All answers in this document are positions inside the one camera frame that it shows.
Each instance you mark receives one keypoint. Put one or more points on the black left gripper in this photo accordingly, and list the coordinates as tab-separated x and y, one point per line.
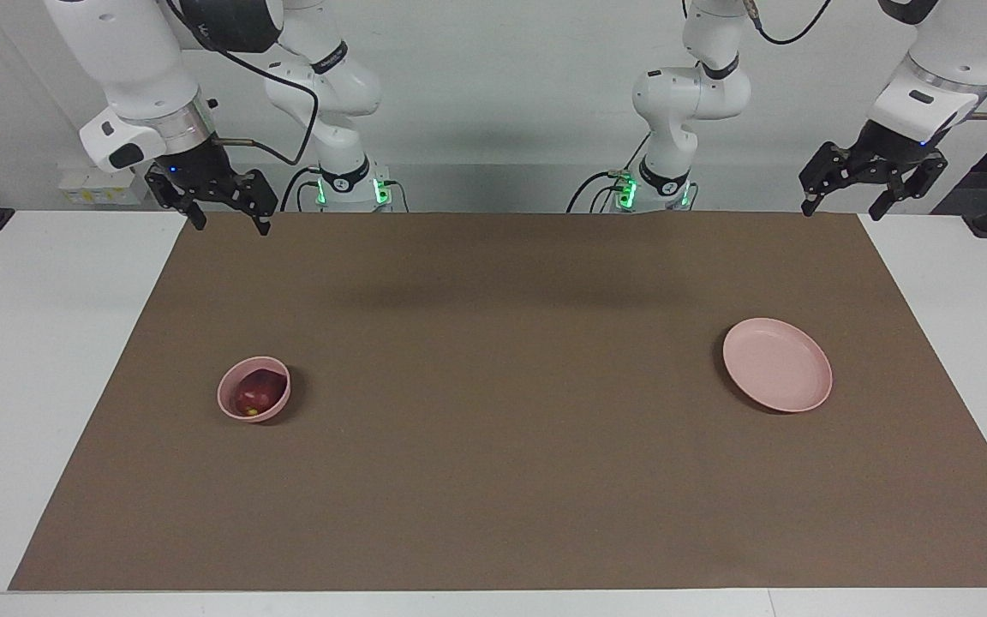
879	154

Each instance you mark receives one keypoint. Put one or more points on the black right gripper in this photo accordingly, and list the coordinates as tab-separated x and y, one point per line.
202	176

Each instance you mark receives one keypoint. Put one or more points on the red apple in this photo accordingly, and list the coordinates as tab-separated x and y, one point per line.
255	396

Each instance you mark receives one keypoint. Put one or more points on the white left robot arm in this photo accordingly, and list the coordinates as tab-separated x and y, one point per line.
690	94

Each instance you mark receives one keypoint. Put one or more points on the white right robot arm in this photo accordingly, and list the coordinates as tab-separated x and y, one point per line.
142	60

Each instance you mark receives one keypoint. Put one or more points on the pink plate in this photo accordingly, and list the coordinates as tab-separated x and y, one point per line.
776	364

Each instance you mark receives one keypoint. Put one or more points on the pink bowl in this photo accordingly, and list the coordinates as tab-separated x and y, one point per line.
275	410

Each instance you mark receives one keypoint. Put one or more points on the brown table mat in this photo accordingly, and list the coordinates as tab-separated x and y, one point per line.
493	428

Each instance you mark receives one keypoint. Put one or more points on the white wall power strip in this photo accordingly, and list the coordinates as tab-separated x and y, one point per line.
104	187

